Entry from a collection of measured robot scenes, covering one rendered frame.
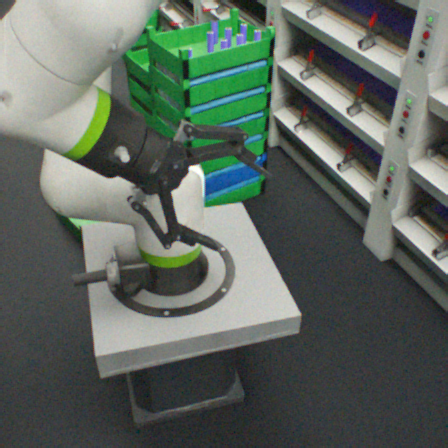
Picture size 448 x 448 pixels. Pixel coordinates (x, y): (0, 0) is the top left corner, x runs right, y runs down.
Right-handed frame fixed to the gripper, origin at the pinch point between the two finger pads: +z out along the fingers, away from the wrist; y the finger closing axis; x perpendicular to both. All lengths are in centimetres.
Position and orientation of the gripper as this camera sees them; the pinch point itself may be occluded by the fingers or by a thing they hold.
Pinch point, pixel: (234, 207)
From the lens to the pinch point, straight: 78.8
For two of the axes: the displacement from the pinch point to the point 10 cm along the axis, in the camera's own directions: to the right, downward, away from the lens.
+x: -4.4, -5.0, 7.5
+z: 6.9, 3.5, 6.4
